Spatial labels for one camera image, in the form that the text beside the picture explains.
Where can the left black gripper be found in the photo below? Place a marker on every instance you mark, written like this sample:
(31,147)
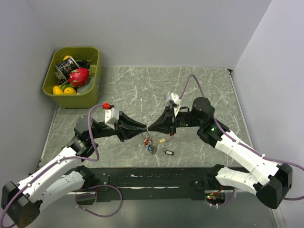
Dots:
(124,131)

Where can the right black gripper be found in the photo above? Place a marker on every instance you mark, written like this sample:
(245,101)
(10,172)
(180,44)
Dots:
(163,125)

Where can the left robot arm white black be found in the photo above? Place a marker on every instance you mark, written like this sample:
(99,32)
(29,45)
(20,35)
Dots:
(24,201)

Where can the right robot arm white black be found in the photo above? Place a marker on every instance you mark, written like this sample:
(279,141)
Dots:
(268,180)

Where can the yellow tag key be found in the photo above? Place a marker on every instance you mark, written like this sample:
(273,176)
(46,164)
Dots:
(163,140)

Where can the black tag key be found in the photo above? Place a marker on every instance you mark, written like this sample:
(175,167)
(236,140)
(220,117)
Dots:
(168,152)

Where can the olive green plastic bin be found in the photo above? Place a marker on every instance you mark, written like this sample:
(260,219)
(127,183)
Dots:
(87,95)

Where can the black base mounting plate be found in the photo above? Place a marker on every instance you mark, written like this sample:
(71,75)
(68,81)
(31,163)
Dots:
(147,183)

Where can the red dragon fruit toy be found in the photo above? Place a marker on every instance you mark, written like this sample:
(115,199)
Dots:
(79,77)

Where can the yellow mango toy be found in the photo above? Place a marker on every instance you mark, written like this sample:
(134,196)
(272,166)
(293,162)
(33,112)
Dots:
(69,91)

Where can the yellow lemon toy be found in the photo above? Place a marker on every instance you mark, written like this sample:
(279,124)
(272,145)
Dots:
(56,90)

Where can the black printed paper cup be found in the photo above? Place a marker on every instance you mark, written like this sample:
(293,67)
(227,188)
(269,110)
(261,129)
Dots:
(65,68)

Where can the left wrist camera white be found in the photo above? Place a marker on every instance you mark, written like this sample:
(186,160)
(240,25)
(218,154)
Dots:
(111,115)

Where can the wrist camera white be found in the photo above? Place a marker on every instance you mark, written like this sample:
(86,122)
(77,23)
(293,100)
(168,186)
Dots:
(174,102)
(111,115)

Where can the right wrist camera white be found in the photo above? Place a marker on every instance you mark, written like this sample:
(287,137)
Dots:
(174,102)

